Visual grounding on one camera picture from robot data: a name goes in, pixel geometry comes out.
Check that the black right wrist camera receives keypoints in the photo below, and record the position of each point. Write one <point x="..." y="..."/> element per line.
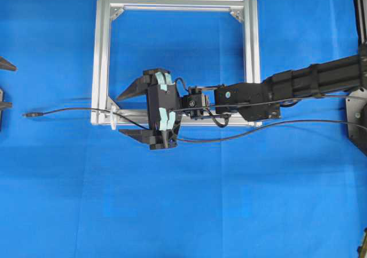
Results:
<point x="162" y="100"/>

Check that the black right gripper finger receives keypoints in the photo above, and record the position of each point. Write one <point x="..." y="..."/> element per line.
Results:
<point x="137" y="87"/>
<point x="142" y="136"/>

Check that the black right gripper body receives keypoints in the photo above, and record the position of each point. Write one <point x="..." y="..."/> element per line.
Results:
<point x="164" y="139"/>

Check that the white string loop clip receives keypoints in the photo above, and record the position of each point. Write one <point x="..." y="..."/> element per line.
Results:
<point x="255" y="124"/>
<point x="114" y="117"/>

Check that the dark object left edge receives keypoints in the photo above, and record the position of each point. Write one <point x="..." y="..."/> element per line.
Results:
<point x="6" y="66"/>

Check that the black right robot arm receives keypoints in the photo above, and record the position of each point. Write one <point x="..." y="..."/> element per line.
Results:
<point x="253" y="101"/>

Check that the white string loop clip right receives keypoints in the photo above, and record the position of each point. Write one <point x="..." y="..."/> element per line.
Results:
<point x="255" y="124"/>

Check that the white string loop clip left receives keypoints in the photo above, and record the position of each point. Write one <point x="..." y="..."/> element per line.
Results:
<point x="114" y="117"/>

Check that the black frame post right edge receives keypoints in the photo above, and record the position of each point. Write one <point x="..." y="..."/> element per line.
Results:
<point x="360" y="11"/>

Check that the silver aluminium extrusion frame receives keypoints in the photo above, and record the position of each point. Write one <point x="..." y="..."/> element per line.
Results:
<point x="245" y="11"/>

